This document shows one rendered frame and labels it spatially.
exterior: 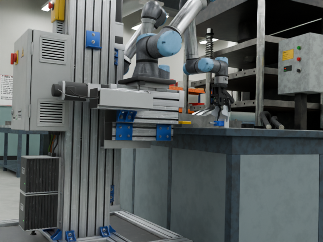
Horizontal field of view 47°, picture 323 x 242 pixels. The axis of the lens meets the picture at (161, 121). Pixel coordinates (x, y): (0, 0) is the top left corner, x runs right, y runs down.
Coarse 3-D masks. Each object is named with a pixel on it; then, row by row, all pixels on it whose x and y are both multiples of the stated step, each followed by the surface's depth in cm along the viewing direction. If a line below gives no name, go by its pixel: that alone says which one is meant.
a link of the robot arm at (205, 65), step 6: (198, 60) 207; (204, 60) 198; (210, 60) 199; (216, 60) 203; (198, 66) 202; (204, 66) 198; (210, 66) 198; (216, 66) 201; (198, 72) 207; (204, 72) 204; (210, 72) 203; (216, 72) 204
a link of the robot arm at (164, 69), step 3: (159, 66) 235; (162, 66) 234; (165, 66) 234; (168, 66) 235; (159, 69) 235; (162, 69) 233; (165, 69) 233; (168, 69) 235; (162, 72) 233; (165, 72) 233; (168, 72) 235; (162, 75) 233; (165, 75) 233; (168, 75) 235; (162, 78) 233; (165, 78) 233; (168, 78) 235
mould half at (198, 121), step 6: (180, 114) 233; (186, 114) 234; (192, 114) 236; (198, 114) 255; (204, 114) 247; (210, 114) 242; (222, 114) 246; (180, 120) 232; (186, 120) 234; (192, 120) 236; (198, 120) 238; (204, 120) 240; (210, 120) 242; (174, 126) 235; (198, 126) 238; (204, 126) 240; (210, 126) 242; (216, 126) 244; (234, 126) 250; (240, 126) 252
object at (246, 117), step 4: (232, 112) 315; (236, 112) 317; (240, 112) 319; (244, 112) 321; (248, 112) 323; (252, 112) 324; (232, 116) 315; (236, 116) 317; (240, 116) 319; (244, 116) 321; (248, 116) 323; (252, 116) 324; (272, 116) 334; (232, 120) 315; (240, 120) 319; (244, 120) 320; (248, 120) 322; (252, 120) 324; (264, 124) 330
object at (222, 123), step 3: (219, 120) 210; (222, 120) 208; (225, 120) 208; (228, 120) 209; (210, 123) 203; (213, 123) 204; (216, 123) 206; (219, 123) 205; (222, 123) 206; (225, 123) 207; (228, 123) 209; (219, 126) 210; (222, 126) 208; (225, 126) 207; (228, 126) 209
